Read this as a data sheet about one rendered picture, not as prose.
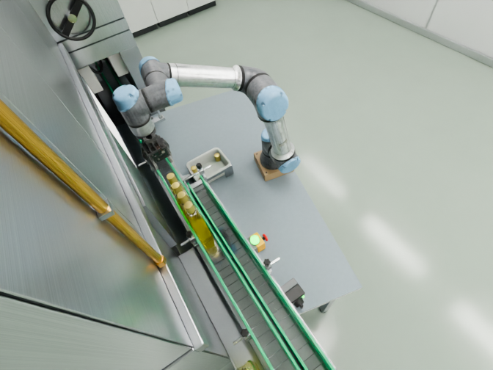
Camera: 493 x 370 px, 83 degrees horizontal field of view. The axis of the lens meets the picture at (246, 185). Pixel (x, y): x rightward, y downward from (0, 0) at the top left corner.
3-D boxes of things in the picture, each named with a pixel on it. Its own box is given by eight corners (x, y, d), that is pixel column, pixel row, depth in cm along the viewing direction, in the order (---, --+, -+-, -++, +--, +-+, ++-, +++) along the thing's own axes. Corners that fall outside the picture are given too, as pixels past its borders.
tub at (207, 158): (188, 172, 171) (184, 163, 163) (220, 155, 176) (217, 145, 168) (201, 191, 162) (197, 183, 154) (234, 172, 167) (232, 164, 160)
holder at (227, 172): (181, 177, 170) (177, 169, 163) (220, 156, 176) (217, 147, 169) (193, 196, 161) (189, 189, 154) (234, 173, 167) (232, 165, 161)
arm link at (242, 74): (263, 59, 114) (137, 47, 90) (275, 73, 108) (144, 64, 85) (254, 85, 122) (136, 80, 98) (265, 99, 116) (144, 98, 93)
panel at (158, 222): (111, 128, 166) (76, 78, 138) (115, 126, 167) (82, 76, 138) (171, 247, 120) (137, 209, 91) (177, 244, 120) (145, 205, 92)
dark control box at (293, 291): (279, 292, 127) (279, 287, 120) (293, 282, 129) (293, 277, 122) (290, 308, 123) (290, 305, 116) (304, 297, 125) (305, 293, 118)
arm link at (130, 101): (141, 93, 79) (111, 103, 78) (155, 122, 88) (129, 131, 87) (135, 78, 83) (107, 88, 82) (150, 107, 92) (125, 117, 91)
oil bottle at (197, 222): (196, 233, 133) (183, 211, 116) (206, 226, 135) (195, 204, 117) (201, 241, 130) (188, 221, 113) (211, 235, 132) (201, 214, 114)
